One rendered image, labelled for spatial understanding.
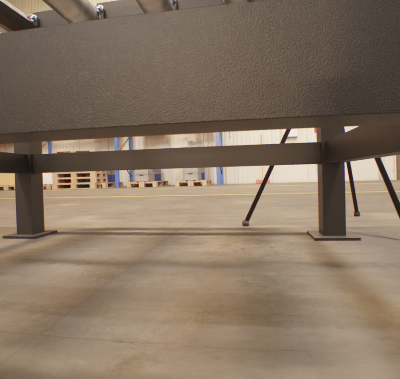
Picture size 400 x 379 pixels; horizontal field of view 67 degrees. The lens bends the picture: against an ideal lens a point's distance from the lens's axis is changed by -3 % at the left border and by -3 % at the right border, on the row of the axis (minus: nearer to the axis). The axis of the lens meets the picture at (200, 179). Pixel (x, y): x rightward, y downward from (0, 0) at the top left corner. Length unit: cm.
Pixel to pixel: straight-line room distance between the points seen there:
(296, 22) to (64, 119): 17
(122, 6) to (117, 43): 118
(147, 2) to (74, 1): 25
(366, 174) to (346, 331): 927
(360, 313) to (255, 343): 20
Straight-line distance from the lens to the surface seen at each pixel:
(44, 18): 157
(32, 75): 26
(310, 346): 48
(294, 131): 925
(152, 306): 59
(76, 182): 864
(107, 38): 24
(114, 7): 143
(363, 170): 971
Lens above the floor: 23
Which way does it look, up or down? level
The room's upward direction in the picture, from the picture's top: 2 degrees counter-clockwise
